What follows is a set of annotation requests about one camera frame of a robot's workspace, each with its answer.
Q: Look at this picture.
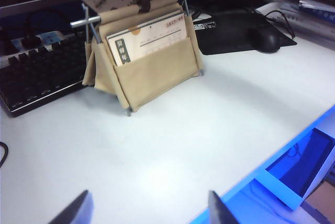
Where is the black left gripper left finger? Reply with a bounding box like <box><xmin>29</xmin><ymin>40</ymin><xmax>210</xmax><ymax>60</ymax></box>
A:
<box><xmin>48</xmin><ymin>189</ymin><xmax>94</xmax><ymax>224</ymax></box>

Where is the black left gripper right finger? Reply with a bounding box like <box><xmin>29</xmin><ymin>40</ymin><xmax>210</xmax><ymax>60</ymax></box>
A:
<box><xmin>208</xmin><ymin>190</ymin><xmax>236</xmax><ymax>224</ymax></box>

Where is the beige canvas calendar stand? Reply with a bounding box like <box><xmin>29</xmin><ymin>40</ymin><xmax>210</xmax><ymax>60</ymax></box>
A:
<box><xmin>70</xmin><ymin>0</ymin><xmax>206</xmax><ymax>117</ymax></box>

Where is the stack of calendar cards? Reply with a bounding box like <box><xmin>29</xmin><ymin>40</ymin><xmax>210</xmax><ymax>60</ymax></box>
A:
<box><xmin>105</xmin><ymin>9</ymin><xmax>189</xmax><ymax>68</ymax></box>

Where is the blue cardboard box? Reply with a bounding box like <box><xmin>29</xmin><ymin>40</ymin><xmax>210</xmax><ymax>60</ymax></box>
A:
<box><xmin>255</xmin><ymin>127</ymin><xmax>335</xmax><ymax>211</ymax></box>

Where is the black keyboard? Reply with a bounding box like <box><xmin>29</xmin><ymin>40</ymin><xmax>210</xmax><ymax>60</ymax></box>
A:
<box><xmin>0</xmin><ymin>39</ymin><xmax>90</xmax><ymax>119</ymax></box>

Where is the black mouse pad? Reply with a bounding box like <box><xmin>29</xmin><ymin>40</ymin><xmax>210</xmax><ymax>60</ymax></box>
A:
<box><xmin>193</xmin><ymin>8</ymin><xmax>298</xmax><ymax>56</ymax></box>

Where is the black computer mouse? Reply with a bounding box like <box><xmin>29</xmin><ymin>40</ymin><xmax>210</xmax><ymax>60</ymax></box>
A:
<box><xmin>247</xmin><ymin>26</ymin><xmax>281</xmax><ymax>53</ymax></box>

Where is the blue printed document stack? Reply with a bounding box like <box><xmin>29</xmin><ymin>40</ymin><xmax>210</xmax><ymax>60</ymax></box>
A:
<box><xmin>255</xmin><ymin>0</ymin><xmax>335</xmax><ymax>42</ymax></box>

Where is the thin black cable loop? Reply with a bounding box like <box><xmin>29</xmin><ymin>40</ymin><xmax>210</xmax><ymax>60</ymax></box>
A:
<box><xmin>0</xmin><ymin>141</ymin><xmax>9</xmax><ymax>169</ymax></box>

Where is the black mouse cable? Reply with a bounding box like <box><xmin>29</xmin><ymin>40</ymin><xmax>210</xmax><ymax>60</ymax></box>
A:
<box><xmin>251</xmin><ymin>9</ymin><xmax>295</xmax><ymax>39</ymax></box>

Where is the brown leather strap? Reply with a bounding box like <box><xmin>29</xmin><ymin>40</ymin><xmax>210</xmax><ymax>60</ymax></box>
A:
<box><xmin>137</xmin><ymin>0</ymin><xmax>151</xmax><ymax>15</ymax></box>

